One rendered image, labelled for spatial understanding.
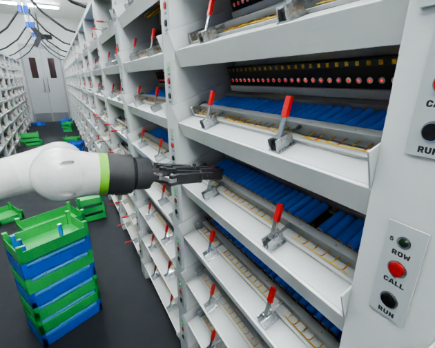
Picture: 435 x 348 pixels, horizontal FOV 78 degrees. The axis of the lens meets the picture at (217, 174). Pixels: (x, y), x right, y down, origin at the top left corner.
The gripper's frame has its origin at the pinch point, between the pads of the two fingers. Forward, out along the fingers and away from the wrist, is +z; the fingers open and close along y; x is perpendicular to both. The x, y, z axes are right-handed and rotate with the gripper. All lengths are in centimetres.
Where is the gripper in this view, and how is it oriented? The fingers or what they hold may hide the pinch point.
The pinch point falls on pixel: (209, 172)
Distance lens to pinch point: 73.1
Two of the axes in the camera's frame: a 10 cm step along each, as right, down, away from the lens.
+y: 4.9, 2.8, -8.2
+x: 1.4, -9.6, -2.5
